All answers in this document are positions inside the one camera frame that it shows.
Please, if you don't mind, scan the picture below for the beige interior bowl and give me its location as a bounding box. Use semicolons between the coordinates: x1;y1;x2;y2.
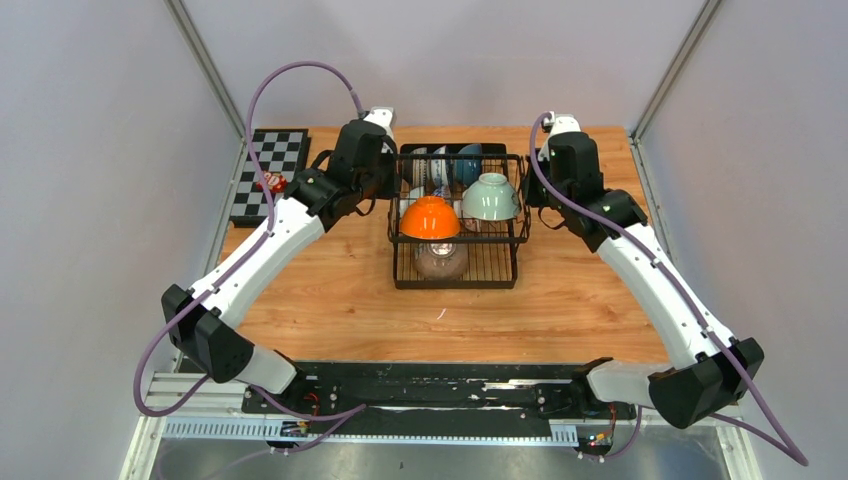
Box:
403;147;429;189

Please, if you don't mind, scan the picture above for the teal dashed pattern bowl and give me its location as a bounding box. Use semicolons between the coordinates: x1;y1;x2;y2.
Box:
398;186;426;216

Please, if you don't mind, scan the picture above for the white blue striped bowl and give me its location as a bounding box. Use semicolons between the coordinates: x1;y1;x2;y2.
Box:
429;145;453;190

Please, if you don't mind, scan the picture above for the celadon green bowl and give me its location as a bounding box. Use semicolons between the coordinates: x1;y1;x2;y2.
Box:
461;172;520;221

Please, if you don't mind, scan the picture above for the white orange bowl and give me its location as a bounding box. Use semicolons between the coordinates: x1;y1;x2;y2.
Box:
399;196;461;240

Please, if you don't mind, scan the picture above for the black wire dish rack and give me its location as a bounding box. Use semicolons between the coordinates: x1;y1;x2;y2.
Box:
388;143;531;289

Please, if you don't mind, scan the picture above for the orange floral pattern bowl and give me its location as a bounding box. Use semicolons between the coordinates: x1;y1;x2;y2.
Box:
461;218;483;233

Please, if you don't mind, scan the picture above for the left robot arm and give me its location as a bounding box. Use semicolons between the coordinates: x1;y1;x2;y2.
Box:
162;107;397;413

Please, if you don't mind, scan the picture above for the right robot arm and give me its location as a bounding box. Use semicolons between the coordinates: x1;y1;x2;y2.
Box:
528;131;764;429

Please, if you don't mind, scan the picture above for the black white chessboard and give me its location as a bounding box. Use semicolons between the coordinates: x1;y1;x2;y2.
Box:
229;128;311;228

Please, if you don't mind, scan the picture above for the red owl toy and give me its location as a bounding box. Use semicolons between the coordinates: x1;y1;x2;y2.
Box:
263;171;288;195

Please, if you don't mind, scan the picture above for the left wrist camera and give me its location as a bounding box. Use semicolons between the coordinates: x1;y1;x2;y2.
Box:
361;106;396;138

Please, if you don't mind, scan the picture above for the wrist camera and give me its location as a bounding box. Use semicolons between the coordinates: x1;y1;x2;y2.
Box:
541;111;582;136
361;106;396;138

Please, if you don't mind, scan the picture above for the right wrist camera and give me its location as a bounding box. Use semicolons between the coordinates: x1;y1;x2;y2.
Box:
541;111;582;136

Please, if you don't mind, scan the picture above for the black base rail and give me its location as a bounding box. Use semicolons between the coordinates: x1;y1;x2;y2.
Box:
142;360;747;448

